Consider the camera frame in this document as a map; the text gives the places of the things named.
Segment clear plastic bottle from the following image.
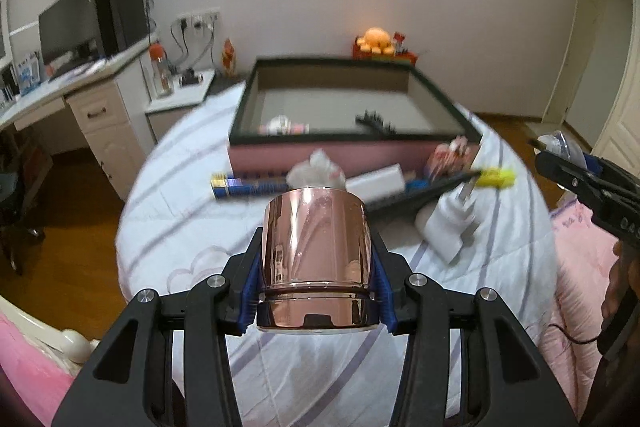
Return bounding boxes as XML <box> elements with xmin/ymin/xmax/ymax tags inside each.
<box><xmin>541</xmin><ymin>129</ymin><xmax>587</xmax><ymax>168</ymax></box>

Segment white bed frame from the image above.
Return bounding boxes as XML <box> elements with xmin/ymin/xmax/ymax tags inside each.
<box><xmin>0</xmin><ymin>294</ymin><xmax>99</xmax><ymax>366</ymax></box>

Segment orange snack bag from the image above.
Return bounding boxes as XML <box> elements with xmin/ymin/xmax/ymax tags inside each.
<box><xmin>221</xmin><ymin>37</ymin><xmax>240</xmax><ymax>76</ymax></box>

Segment black computer tower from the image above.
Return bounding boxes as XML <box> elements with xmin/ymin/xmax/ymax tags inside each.
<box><xmin>93</xmin><ymin>0</ymin><xmax>151</xmax><ymax>58</ymax></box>

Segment black cable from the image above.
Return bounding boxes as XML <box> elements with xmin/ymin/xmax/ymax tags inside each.
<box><xmin>549</xmin><ymin>323</ymin><xmax>602</xmax><ymax>346</ymax></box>

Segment pink blanket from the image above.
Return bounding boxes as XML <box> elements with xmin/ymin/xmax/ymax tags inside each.
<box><xmin>542</xmin><ymin>201</ymin><xmax>617</xmax><ymax>408</ymax></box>

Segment red printed storage box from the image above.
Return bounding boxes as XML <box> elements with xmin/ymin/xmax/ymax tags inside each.
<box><xmin>352</xmin><ymin>35</ymin><xmax>419</xmax><ymax>67</ymax></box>

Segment white desk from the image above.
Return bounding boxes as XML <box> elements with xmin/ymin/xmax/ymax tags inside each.
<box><xmin>0</xmin><ymin>38</ymin><xmax>162</xmax><ymax>204</ymax></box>

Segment person's right hand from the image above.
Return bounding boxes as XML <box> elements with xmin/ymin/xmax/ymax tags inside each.
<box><xmin>600</xmin><ymin>239</ymin><xmax>640</xmax><ymax>358</ymax></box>

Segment black computer monitor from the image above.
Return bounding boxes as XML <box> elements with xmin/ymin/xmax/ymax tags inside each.
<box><xmin>38</xmin><ymin>0</ymin><xmax>102</xmax><ymax>68</ymax></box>

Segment pink bed sheet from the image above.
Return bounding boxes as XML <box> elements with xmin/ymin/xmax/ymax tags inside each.
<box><xmin>0</xmin><ymin>307</ymin><xmax>77</xmax><ymax>427</ymax></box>

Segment black rimmed pink storage box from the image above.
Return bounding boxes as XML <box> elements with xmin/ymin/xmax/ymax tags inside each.
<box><xmin>227</xmin><ymin>56</ymin><xmax>484</xmax><ymax>178</ymax></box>

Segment white charger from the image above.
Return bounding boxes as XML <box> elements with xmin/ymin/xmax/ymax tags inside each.
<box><xmin>414</xmin><ymin>183</ymin><xmax>482</xmax><ymax>264</ymax></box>

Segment yellow highlighter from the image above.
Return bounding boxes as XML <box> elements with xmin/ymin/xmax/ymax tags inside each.
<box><xmin>472</xmin><ymin>166</ymin><xmax>516</xmax><ymax>189</ymax></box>

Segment orange octopus plush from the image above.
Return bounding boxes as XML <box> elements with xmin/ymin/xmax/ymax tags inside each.
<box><xmin>355</xmin><ymin>26</ymin><xmax>396</xmax><ymax>54</ymax></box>

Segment rose gold metal cup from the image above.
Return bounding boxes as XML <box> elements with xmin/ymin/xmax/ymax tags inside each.
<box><xmin>257</xmin><ymin>188</ymin><xmax>377</xmax><ymax>334</ymax></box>

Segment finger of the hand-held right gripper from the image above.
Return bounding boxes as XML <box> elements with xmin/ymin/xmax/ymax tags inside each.
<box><xmin>586</xmin><ymin>156</ymin><xmax>640</xmax><ymax>208</ymax></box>
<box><xmin>533</xmin><ymin>149</ymin><xmax>640</xmax><ymax>254</ymax></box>

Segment orange capped clear bottle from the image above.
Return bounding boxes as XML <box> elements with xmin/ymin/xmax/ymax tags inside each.
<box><xmin>148</xmin><ymin>42</ymin><xmax>175</xmax><ymax>99</ymax></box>

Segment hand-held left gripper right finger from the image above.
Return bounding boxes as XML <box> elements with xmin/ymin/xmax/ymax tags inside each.
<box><xmin>369</xmin><ymin>232</ymin><xmax>581</xmax><ymax>427</ymax></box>

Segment black power cables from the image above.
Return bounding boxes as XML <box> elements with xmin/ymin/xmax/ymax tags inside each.
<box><xmin>169</xmin><ymin>19</ymin><xmax>216</xmax><ymax>73</ymax></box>

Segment white door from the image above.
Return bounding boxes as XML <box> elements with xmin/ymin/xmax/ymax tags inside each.
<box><xmin>542</xmin><ymin>0</ymin><xmax>640</xmax><ymax>158</ymax></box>

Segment white plug adapter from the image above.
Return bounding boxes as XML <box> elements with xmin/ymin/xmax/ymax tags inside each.
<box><xmin>349</xmin><ymin>164</ymin><xmax>407</xmax><ymax>204</ymax></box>

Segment white wall outlet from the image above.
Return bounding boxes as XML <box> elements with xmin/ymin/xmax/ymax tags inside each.
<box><xmin>175</xmin><ymin>8</ymin><xmax>222</xmax><ymax>33</ymax></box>

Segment blue and white packet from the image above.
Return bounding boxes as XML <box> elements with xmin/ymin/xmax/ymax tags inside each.
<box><xmin>17</xmin><ymin>56</ymin><xmax>41</xmax><ymax>96</ymax></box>

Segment blue patterned long box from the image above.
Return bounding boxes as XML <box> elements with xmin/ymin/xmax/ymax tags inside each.
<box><xmin>210</xmin><ymin>174</ymin><xmax>292</xmax><ymax>203</ymax></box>

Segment small packet in box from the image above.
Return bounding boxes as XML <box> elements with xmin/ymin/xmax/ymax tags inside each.
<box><xmin>260</xmin><ymin>116</ymin><xmax>310</xmax><ymax>136</ymax></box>

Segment white striped quilt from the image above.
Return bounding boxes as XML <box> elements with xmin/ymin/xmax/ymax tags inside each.
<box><xmin>117</xmin><ymin>82</ymin><xmax>557</xmax><ymax>419</ymax></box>

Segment dark office chair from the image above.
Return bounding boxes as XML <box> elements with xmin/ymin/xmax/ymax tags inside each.
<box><xmin>0</xmin><ymin>126</ymin><xmax>54</xmax><ymax>276</ymax></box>

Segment pink brick block toy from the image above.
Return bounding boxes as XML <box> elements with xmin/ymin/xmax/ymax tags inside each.
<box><xmin>426</xmin><ymin>135</ymin><xmax>482</xmax><ymax>180</ymax></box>

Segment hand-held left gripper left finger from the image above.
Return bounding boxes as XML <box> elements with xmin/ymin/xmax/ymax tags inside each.
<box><xmin>50</xmin><ymin>227</ymin><xmax>264</xmax><ymax>427</ymax></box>

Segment white nightstand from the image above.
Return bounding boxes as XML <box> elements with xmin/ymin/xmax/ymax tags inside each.
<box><xmin>144</xmin><ymin>67</ymin><xmax>217</xmax><ymax>146</ymax></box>

